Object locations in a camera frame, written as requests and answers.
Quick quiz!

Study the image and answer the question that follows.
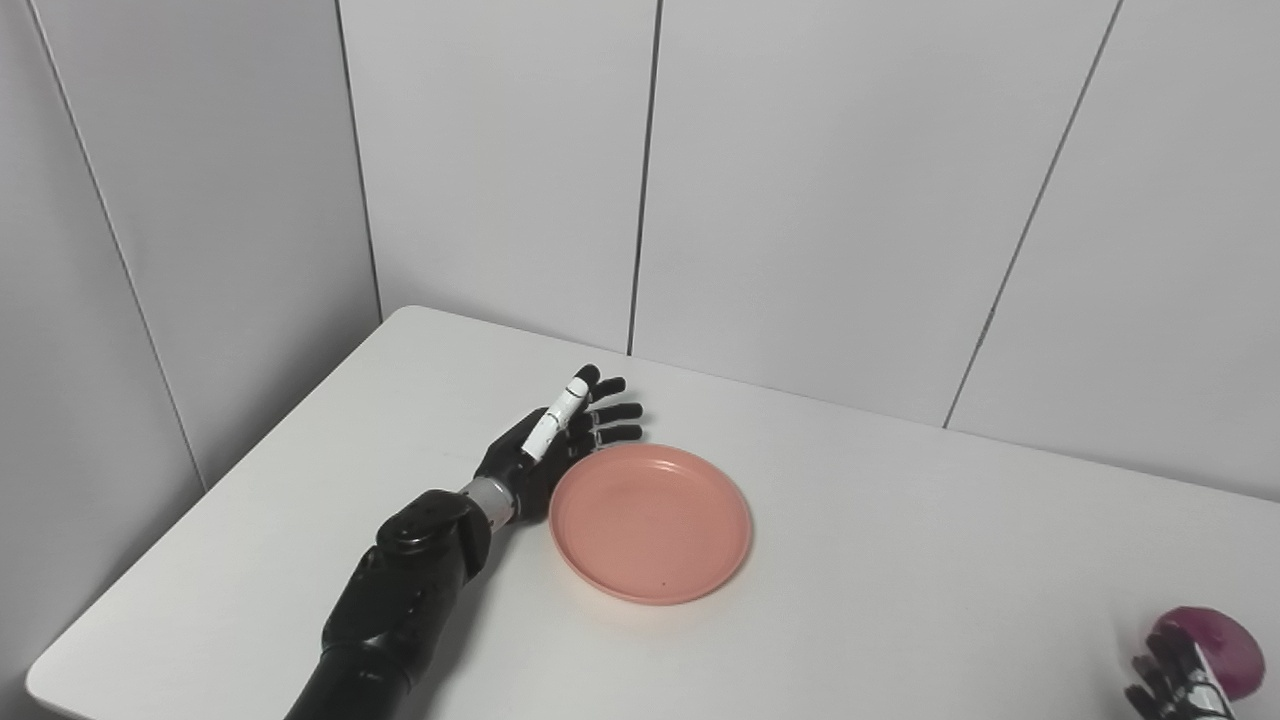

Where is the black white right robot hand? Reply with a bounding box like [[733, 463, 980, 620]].
[[1124, 624, 1237, 720]]

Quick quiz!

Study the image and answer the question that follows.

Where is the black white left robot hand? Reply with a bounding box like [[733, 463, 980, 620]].
[[472, 364, 645, 524]]

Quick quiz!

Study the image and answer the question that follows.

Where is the pink round plate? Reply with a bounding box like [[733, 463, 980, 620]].
[[547, 443, 754, 607]]

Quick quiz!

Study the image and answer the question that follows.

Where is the purple red onion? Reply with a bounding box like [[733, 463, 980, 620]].
[[1149, 606, 1267, 702]]

